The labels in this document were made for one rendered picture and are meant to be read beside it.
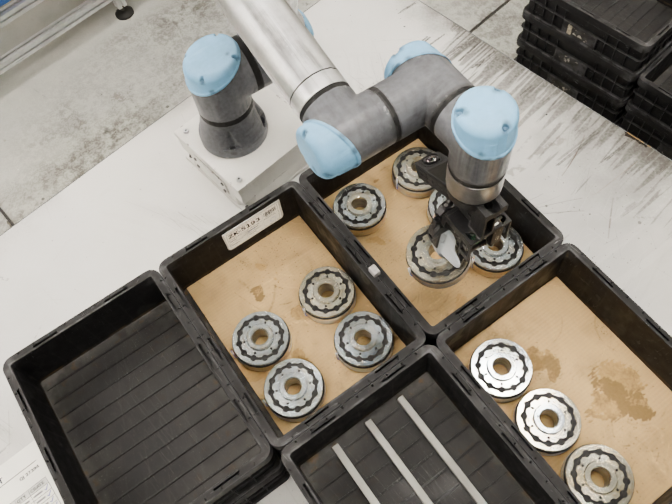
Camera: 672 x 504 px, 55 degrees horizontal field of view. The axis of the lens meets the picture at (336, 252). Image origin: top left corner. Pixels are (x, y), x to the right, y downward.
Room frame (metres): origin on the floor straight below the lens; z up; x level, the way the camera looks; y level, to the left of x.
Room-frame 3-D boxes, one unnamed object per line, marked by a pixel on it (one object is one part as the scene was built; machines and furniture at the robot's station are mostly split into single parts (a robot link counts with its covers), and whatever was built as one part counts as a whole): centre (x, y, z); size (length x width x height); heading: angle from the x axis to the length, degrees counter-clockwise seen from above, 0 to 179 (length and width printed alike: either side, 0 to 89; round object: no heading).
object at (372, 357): (0.39, -0.02, 0.86); 0.10 x 0.10 x 0.01
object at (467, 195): (0.46, -0.20, 1.21); 0.08 x 0.08 x 0.05
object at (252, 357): (0.43, 0.16, 0.86); 0.10 x 0.10 x 0.01
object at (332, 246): (0.46, 0.10, 0.87); 0.40 x 0.30 x 0.11; 26
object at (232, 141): (0.95, 0.17, 0.85); 0.15 x 0.15 x 0.10
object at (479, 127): (0.46, -0.20, 1.29); 0.09 x 0.08 x 0.11; 24
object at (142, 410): (0.33, 0.37, 0.87); 0.40 x 0.30 x 0.11; 26
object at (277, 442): (0.46, 0.10, 0.92); 0.40 x 0.30 x 0.02; 26
